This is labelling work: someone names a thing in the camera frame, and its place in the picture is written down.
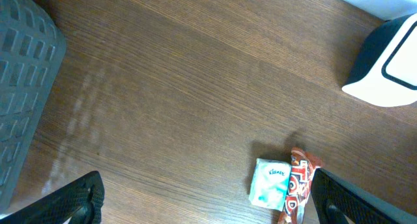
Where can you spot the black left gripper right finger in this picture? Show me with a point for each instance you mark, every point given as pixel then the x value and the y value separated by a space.
pixel 337 201

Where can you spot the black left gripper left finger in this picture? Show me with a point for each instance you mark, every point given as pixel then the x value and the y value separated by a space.
pixel 78 202

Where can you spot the grey plastic mesh basket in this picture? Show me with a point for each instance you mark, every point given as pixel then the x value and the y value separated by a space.
pixel 32 50

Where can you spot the red snack packet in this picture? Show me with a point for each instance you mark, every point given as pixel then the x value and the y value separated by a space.
pixel 304 164

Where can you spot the small teal tissue pack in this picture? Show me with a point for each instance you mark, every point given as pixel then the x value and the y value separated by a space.
pixel 269 184

